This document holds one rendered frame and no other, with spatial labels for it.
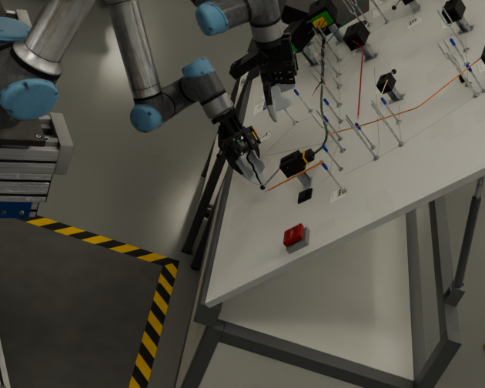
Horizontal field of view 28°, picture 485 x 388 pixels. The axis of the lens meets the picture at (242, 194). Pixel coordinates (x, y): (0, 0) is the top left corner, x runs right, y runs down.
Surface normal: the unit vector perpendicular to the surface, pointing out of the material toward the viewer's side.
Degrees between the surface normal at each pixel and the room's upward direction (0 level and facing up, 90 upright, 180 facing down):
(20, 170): 90
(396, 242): 0
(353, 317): 0
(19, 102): 98
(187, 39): 0
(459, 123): 54
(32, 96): 97
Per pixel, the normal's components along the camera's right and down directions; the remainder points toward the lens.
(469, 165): -0.58, -0.70
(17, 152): 0.33, 0.65
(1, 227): 0.31, -0.76
